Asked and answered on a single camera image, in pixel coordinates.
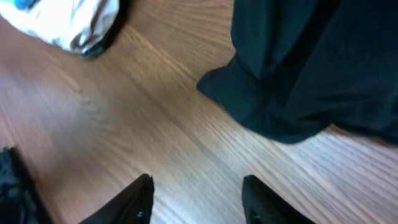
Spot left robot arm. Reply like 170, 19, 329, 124
1, 147, 52, 224

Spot beige folded garment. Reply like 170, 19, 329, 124
1, 0, 120, 55

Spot dark navy t-shirt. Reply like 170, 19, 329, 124
197, 0, 397, 144

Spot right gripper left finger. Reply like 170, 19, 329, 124
81, 174, 154, 224

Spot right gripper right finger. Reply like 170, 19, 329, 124
242, 175, 315, 224

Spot light blue folded t-shirt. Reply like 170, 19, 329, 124
12, 0, 37, 11

